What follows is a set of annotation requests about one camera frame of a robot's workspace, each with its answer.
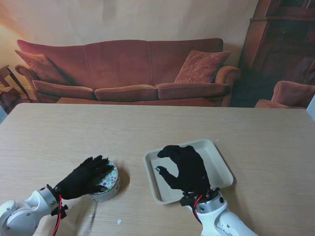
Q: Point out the red brown armchair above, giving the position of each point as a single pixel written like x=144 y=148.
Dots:
x=292 y=94

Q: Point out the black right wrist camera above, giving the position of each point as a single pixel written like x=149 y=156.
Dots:
x=187 y=200

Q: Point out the plain red brown sofa cushion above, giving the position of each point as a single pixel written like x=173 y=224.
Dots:
x=37 y=65

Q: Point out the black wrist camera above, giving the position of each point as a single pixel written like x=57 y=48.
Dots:
x=187 y=200
x=62 y=211

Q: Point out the beige rectangular tray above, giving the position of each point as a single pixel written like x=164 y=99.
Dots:
x=219 y=169

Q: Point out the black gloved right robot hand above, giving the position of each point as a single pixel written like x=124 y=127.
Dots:
x=192 y=172

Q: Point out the dark wooden cabinet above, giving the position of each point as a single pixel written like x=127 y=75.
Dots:
x=278 y=37

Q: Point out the patterned orange sofa cushion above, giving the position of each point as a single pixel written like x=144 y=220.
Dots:
x=200 y=66

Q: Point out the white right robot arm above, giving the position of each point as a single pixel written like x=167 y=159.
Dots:
x=221 y=218

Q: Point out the wooden side chair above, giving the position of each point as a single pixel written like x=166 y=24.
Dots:
x=4 y=70

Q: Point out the polka dot round box lid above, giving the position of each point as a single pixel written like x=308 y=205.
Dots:
x=112 y=175

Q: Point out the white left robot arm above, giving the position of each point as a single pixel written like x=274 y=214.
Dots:
x=22 y=216

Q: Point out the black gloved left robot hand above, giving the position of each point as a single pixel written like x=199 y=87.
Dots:
x=78 y=179

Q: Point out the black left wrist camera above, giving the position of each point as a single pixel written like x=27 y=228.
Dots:
x=62 y=211

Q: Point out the red brown three-seat sofa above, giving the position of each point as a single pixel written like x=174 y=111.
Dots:
x=118 y=64

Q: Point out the round polka dot cookie box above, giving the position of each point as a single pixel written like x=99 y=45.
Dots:
x=110 y=194

